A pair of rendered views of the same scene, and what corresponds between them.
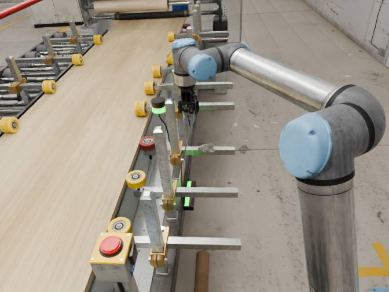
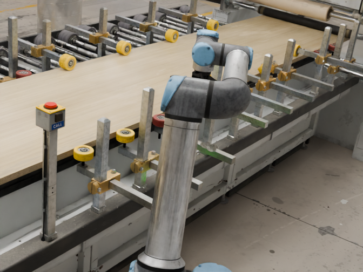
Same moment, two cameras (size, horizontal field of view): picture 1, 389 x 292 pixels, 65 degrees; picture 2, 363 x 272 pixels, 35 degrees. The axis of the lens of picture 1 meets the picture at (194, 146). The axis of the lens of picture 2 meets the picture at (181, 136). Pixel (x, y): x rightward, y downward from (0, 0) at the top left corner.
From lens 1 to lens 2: 144 cm
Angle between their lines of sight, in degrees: 26
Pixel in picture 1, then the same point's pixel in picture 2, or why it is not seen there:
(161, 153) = (144, 111)
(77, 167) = (91, 109)
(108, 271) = (41, 117)
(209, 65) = (206, 53)
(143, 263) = not seen: hidden behind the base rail
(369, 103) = (222, 84)
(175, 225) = not seen: hidden behind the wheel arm
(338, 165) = (177, 106)
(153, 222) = (100, 145)
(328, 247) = (161, 165)
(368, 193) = not seen: outside the picture
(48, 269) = (21, 147)
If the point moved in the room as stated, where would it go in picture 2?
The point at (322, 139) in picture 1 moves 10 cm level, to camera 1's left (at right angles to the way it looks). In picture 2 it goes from (172, 85) to (143, 76)
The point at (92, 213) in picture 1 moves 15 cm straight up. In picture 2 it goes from (74, 137) to (75, 104)
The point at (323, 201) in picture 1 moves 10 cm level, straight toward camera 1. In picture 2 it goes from (166, 130) to (136, 134)
